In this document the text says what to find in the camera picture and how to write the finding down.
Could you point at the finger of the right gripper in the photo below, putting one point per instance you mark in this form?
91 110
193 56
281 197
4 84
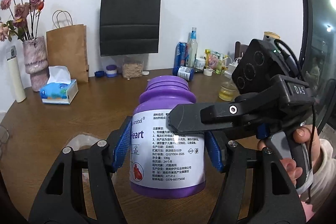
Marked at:
201 117

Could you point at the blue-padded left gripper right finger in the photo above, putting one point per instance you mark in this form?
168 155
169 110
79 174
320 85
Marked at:
274 198

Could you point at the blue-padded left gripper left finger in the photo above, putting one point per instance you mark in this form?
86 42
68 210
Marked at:
60 198

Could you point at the purple plastic supplement jar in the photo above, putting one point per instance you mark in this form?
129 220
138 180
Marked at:
164 164

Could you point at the person's right hand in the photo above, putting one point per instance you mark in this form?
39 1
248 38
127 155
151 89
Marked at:
292 151

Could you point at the blue-capped lying pill bottle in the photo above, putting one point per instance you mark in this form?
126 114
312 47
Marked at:
186 73

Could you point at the glass of yellow liquid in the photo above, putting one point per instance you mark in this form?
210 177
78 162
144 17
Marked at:
228 90

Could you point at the colourful snack packets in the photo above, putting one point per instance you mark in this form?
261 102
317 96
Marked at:
217 62

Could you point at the clear bottle blue cap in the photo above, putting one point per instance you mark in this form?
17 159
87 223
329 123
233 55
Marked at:
192 48

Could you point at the blue drink can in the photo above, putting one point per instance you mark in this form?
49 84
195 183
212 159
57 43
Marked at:
180 54

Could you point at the clear container of grains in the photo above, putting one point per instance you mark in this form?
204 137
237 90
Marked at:
131 68

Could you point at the yellow thermos jug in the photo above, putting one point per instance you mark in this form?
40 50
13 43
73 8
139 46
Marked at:
270 36

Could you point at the eyeglasses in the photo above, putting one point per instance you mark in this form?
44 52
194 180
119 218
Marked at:
4 137

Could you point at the small purple-lidded jar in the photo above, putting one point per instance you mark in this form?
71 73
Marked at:
111 71

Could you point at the blue jar lid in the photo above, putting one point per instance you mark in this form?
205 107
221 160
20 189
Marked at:
99 74

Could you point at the blue tissue box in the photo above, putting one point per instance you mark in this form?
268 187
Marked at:
60 89

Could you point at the cream thermos bottle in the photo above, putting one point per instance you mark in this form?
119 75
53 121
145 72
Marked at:
12 62

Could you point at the black paper bag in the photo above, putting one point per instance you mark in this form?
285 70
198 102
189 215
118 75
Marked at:
129 27

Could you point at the pink speckled flower vase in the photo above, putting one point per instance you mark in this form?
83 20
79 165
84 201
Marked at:
36 62

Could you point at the brown paper bag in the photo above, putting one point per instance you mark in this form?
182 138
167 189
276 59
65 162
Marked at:
67 45

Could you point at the dried pink rose bouquet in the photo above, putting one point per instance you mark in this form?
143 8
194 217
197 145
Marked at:
24 19

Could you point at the black camera box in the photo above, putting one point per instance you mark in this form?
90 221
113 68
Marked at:
262 61

